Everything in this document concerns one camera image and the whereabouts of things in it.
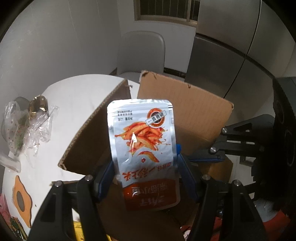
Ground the silver red spicy snack packet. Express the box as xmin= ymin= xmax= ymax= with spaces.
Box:
xmin=107 ymin=99 xmax=180 ymax=211

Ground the green snack packets pile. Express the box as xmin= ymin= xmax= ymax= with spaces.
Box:
xmin=9 ymin=217 xmax=28 ymax=240

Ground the orange toast-shaped coaster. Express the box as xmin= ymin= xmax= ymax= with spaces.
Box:
xmin=13 ymin=175 xmax=33 ymax=228

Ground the clear crumpled plastic wrapper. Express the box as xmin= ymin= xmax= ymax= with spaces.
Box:
xmin=1 ymin=97 xmax=59 ymax=156

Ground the gold foil wrapper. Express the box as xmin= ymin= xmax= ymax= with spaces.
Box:
xmin=28 ymin=95 xmax=48 ymax=113

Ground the white chair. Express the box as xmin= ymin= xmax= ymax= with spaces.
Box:
xmin=117 ymin=31 xmax=166 ymax=83

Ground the black hanging cable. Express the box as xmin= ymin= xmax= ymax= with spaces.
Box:
xmin=223 ymin=0 xmax=263 ymax=99

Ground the window with frame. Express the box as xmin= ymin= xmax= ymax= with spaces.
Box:
xmin=133 ymin=0 xmax=200 ymax=27

